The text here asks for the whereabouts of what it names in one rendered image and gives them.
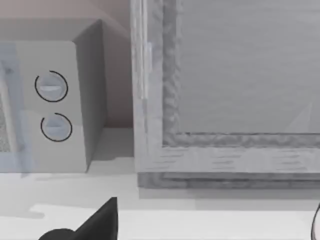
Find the pale microwave oven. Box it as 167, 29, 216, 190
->
0, 19, 109, 175

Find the grey cabinet door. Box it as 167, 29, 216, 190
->
129, 0, 320, 173

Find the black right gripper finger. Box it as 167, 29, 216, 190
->
37, 196, 119, 240

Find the grey cabinet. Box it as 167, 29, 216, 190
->
129, 0, 320, 189

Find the round microwave knob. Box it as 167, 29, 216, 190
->
40, 112, 73, 143
34, 70, 69, 103

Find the white object with dark rim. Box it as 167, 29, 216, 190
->
310, 201, 320, 240

